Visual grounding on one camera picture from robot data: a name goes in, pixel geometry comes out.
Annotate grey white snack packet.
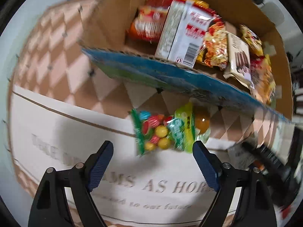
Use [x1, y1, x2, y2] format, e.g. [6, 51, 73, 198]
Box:
[227, 144, 256, 170]

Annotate yellow egg biscuit bag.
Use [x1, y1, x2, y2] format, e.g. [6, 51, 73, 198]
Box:
[251, 54, 276, 105]

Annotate orange jelly cup pack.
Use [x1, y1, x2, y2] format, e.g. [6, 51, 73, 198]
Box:
[175, 102, 211, 144]

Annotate white chocolate wafer packet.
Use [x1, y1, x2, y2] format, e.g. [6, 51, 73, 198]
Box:
[223, 33, 253, 89]

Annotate green gumball candy bag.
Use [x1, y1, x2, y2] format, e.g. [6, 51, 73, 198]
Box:
[130, 103, 196, 156]

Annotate yellow panda snack bag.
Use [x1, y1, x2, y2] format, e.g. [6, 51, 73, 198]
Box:
[240, 25, 264, 57]

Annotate yellow instant noodle packet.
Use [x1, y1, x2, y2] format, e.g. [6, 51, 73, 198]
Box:
[176, 0, 229, 71]

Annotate white red long packet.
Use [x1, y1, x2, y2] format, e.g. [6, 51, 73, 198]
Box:
[155, 0, 213, 69]

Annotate orange panda snack bag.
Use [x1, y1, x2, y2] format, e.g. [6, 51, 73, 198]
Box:
[127, 0, 171, 43]

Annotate small orange snack bag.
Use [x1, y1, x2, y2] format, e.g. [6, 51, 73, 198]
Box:
[253, 160, 267, 174]

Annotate small red snack packet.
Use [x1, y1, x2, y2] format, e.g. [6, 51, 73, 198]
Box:
[250, 56, 265, 75]

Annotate checkered printed tablecloth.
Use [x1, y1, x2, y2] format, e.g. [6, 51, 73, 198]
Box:
[10, 0, 293, 226]

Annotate open cardboard box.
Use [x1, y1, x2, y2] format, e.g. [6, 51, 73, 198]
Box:
[77, 0, 294, 124]

